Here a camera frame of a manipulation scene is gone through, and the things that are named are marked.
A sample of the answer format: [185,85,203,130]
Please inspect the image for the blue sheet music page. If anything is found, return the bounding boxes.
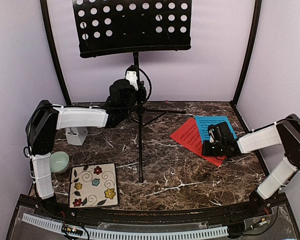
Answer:
[195,116,237,143]

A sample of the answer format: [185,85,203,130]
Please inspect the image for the black perforated music stand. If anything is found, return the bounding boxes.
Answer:
[71,0,193,183]

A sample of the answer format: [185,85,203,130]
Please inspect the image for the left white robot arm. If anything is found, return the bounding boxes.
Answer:
[25,79,152,218]

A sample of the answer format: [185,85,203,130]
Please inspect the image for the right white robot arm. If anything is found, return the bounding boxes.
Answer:
[202,114,300,217]

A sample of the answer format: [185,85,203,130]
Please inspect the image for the red sheet music page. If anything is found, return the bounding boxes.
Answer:
[170,118,225,167]

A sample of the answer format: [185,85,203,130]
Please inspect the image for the white metronome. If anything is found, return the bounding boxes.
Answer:
[65,127,88,146]

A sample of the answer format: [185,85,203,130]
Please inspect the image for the pale green ceramic bowl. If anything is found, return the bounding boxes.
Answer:
[50,151,69,174]

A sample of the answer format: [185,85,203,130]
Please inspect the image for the square floral ceramic plate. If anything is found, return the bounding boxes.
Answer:
[68,162,119,209]

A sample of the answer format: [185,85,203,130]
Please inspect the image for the small green circuit board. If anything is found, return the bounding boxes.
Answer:
[61,225,84,238]

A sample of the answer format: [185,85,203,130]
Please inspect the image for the left black frame post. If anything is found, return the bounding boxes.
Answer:
[39,0,72,105]

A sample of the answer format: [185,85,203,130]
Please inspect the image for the black frame post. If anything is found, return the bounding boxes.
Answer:
[39,0,72,105]
[230,0,262,108]

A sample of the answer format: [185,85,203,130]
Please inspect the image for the right black frame post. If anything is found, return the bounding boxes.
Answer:
[230,0,262,108]

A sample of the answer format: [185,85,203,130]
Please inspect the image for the white slotted cable duct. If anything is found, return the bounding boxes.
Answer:
[21,213,229,240]

